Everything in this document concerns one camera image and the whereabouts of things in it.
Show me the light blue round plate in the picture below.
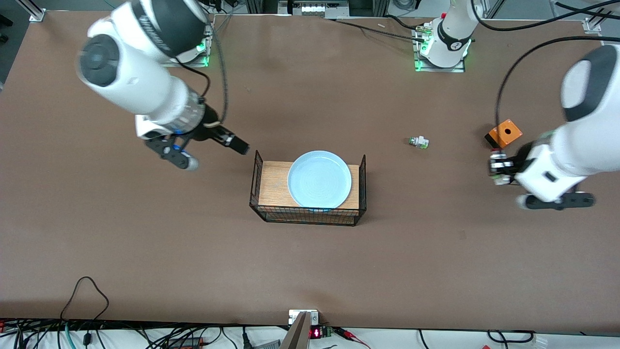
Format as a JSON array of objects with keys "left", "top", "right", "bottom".
[{"left": 287, "top": 150, "right": 353, "bottom": 209}]

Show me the white LED strip device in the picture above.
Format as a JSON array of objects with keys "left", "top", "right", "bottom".
[{"left": 279, "top": 0, "right": 349, "bottom": 16}]

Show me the black power adapter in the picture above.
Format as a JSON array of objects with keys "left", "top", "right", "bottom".
[{"left": 167, "top": 337, "right": 204, "bottom": 349}]

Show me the orange button enclosure box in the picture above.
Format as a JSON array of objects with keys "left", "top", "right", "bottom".
[{"left": 484, "top": 119, "right": 524, "bottom": 151}]

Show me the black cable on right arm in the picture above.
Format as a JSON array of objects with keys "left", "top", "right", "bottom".
[
  {"left": 177, "top": 61, "right": 212, "bottom": 102},
  {"left": 211, "top": 27, "right": 229, "bottom": 127}
]

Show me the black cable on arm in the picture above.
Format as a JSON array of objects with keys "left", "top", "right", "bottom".
[
  {"left": 177, "top": 61, "right": 212, "bottom": 102},
  {"left": 471, "top": 0, "right": 620, "bottom": 32},
  {"left": 211, "top": 27, "right": 229, "bottom": 127},
  {"left": 495, "top": 35, "right": 620, "bottom": 134}
]

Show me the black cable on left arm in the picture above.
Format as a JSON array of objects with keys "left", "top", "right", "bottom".
[
  {"left": 471, "top": 0, "right": 620, "bottom": 32},
  {"left": 495, "top": 35, "right": 620, "bottom": 134}
]

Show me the black wire basket wooden shelf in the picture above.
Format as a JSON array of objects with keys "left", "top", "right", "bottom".
[{"left": 249, "top": 150, "right": 367, "bottom": 227}]

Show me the aluminium right arm base plate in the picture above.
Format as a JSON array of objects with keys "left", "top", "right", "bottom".
[{"left": 162, "top": 22, "right": 215, "bottom": 68}]

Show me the aluminium left arm base plate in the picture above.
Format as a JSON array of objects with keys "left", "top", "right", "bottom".
[{"left": 413, "top": 22, "right": 466, "bottom": 73}]

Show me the black flat cable loop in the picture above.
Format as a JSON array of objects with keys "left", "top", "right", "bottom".
[{"left": 487, "top": 330, "right": 536, "bottom": 343}]

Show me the black cable on table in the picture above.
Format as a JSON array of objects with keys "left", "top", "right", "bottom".
[{"left": 328, "top": 18, "right": 427, "bottom": 42}]

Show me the silver mast mount plate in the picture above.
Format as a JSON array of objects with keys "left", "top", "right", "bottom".
[{"left": 289, "top": 309, "right": 319, "bottom": 325}]

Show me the black looped cable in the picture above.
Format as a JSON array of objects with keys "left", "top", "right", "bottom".
[{"left": 61, "top": 276, "right": 110, "bottom": 321}]

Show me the grey camera mast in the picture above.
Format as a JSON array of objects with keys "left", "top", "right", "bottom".
[{"left": 280, "top": 311, "right": 311, "bottom": 349}]

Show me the aluminium frame profile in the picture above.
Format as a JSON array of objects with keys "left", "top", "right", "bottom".
[{"left": 15, "top": 0, "right": 47, "bottom": 22}]

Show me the red probe wire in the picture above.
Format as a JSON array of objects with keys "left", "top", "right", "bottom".
[{"left": 334, "top": 327, "right": 371, "bottom": 349}]

